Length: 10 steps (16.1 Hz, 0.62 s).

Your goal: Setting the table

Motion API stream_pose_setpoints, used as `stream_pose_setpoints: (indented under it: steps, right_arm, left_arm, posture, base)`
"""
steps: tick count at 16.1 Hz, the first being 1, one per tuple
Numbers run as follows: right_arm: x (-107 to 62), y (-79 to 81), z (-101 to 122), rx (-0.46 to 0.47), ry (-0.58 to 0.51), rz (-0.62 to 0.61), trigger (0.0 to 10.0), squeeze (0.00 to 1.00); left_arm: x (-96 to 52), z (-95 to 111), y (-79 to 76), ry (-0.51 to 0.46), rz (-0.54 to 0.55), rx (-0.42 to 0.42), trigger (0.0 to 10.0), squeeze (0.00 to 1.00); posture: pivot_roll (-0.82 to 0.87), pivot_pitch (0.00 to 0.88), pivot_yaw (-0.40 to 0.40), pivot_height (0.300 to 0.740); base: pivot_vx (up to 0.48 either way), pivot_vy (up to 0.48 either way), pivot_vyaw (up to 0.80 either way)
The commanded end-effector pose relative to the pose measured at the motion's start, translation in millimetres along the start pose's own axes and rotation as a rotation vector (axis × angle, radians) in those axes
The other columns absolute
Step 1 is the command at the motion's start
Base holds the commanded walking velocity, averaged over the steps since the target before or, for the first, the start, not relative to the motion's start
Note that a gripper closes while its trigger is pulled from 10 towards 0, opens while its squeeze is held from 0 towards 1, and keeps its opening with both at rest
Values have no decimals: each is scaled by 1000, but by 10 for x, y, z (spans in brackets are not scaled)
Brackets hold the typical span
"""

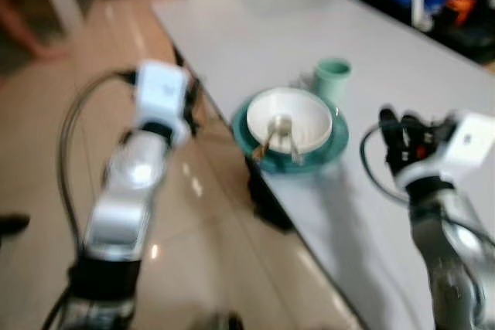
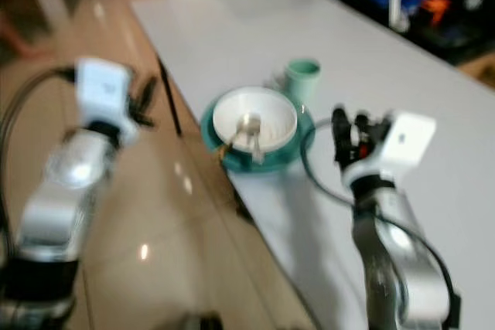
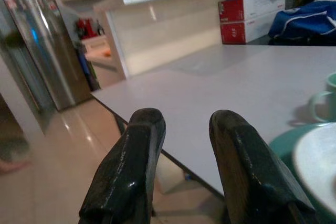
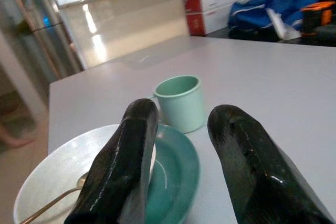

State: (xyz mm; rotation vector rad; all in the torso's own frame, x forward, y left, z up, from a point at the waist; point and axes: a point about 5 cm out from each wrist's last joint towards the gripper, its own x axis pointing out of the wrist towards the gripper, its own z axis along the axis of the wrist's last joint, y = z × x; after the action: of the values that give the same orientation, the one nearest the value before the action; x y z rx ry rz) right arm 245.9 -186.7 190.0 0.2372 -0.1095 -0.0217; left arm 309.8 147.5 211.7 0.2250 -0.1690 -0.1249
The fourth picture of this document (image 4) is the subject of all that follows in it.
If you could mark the teal round plate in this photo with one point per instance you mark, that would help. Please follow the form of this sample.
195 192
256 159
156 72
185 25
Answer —
178 171

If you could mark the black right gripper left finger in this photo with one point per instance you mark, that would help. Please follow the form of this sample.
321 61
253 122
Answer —
118 161

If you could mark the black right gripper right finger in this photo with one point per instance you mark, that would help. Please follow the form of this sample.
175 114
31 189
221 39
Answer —
252 166

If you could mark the orange black device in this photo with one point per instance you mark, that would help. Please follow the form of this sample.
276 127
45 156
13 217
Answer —
317 16

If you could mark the metal spoon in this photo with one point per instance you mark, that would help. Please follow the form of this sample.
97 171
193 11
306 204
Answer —
52 203

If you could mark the mint green cup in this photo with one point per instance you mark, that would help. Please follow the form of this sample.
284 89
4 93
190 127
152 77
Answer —
183 108

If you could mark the blue bag with white stripes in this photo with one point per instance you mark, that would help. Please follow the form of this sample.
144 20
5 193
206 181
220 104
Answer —
257 11

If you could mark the white round plate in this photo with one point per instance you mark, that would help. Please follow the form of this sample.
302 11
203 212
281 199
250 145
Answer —
52 161

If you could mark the stainless steel fridge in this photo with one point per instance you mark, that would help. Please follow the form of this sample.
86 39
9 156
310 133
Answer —
44 37

